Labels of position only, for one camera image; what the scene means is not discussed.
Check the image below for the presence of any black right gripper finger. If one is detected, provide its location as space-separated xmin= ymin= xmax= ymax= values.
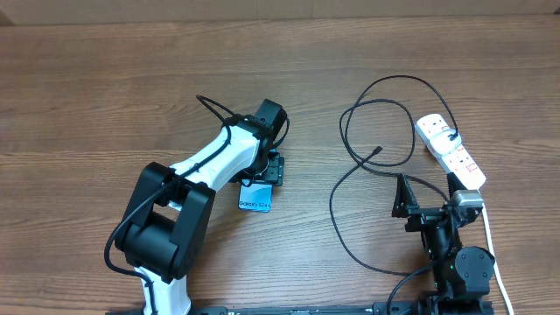
xmin=391 ymin=173 xmax=418 ymax=218
xmin=446 ymin=172 xmax=466 ymax=197

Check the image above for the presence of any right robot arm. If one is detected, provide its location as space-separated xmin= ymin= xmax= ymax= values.
xmin=385 ymin=172 xmax=495 ymax=315

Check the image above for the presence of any white power strip cord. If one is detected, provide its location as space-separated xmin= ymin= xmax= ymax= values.
xmin=479 ymin=201 xmax=515 ymax=315

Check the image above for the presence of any black USB charging cable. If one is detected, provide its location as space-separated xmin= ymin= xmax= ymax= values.
xmin=328 ymin=74 xmax=460 ymax=277

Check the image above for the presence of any white power strip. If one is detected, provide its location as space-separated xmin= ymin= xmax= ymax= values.
xmin=415 ymin=114 xmax=487 ymax=190

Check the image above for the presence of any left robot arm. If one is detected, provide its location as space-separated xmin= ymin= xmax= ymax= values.
xmin=104 ymin=99 xmax=290 ymax=315

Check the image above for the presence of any cardboard backdrop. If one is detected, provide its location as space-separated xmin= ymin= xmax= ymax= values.
xmin=1 ymin=0 xmax=559 ymax=26

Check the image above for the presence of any white charger plug adapter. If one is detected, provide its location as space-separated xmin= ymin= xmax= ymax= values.
xmin=427 ymin=130 xmax=462 ymax=158

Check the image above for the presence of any blue Galaxy smartphone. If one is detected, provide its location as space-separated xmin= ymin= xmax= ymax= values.
xmin=238 ymin=179 xmax=273 ymax=213

